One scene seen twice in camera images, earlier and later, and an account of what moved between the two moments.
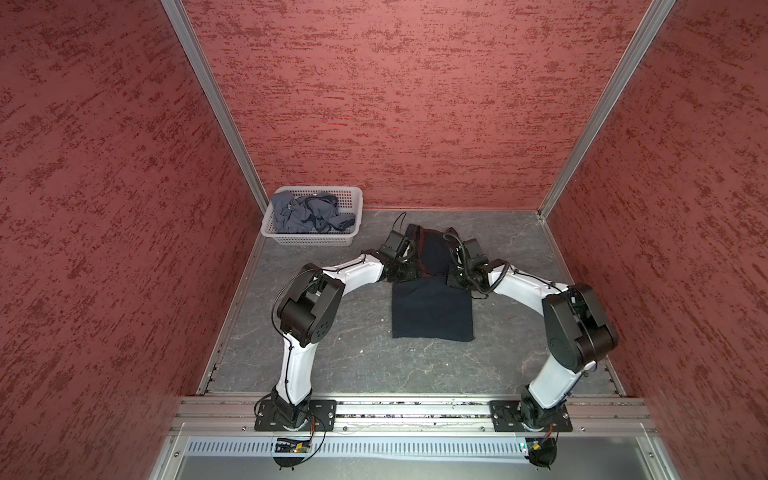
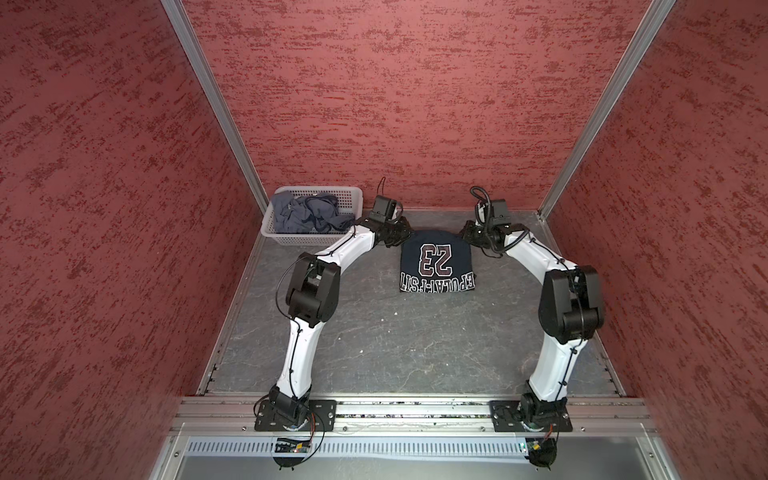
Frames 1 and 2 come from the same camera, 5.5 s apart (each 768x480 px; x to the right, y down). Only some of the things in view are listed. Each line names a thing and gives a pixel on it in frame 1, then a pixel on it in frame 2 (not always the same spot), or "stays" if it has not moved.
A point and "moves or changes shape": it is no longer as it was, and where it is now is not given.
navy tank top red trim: x=428 y=307 moves or changes shape
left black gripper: x=414 y=269 -> x=406 y=232
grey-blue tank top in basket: x=314 y=212 stays
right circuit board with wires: x=542 y=451 stays
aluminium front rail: x=229 y=414 stays
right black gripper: x=450 y=274 -> x=468 y=235
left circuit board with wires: x=289 y=445 stays
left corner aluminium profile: x=180 y=17 stays
